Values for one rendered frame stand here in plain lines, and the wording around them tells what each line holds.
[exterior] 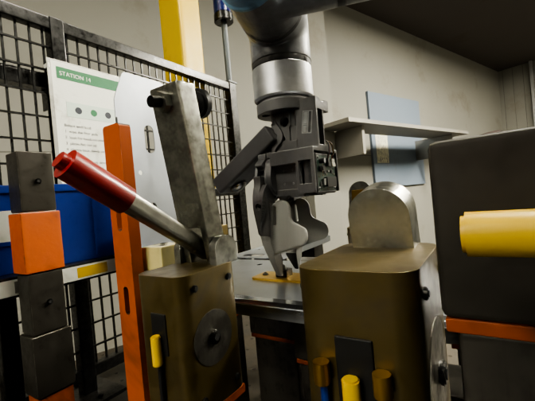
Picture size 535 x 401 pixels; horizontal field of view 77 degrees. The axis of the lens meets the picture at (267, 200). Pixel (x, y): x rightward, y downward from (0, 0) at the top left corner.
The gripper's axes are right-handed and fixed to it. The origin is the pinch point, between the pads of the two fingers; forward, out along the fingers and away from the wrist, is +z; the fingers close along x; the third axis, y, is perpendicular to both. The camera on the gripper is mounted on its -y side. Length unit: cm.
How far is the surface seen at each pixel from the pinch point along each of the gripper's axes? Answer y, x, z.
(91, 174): 1.0, -25.0, -11.0
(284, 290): 3.1, -5.1, 2.2
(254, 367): -27, 27, 32
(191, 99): 1.6, -15.8, -17.7
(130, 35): -147, 89, -110
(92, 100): -55, 8, -35
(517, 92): 68, 654, -145
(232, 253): 2.7, -13.2, -3.6
